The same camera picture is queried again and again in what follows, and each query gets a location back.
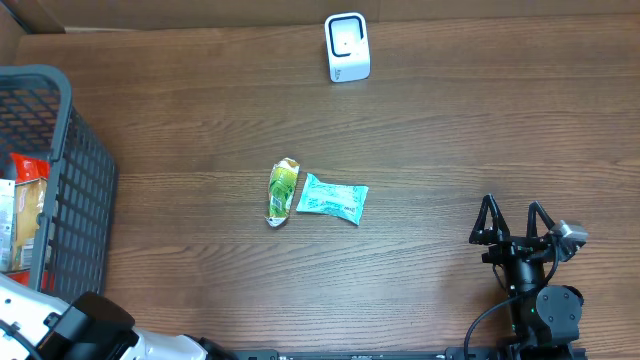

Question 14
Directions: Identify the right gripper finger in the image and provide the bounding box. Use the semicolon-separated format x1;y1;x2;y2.
469;194;510;245
526;201;555;238

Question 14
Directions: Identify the teal snack packet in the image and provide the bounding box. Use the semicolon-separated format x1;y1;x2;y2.
296;173;369;226

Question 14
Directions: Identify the green tea packet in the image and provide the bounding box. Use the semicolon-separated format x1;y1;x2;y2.
265;158;300;228

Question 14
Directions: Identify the orange noodle packet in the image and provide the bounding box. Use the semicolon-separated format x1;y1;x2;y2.
9;153;50;286

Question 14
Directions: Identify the white conditioner tube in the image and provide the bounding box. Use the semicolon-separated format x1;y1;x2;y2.
0;179;15;272

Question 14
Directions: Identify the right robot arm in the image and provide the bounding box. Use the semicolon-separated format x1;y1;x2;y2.
462;194;588;359

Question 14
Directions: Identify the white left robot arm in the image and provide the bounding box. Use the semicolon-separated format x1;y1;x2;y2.
1;275;238;360

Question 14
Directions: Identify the white barcode scanner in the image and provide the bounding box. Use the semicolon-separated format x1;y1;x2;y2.
324;12;371;83

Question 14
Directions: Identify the grey plastic basket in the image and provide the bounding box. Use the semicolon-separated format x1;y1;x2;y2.
1;65;118;302

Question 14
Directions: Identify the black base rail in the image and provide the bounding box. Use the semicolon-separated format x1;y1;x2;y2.
235;347;588;360

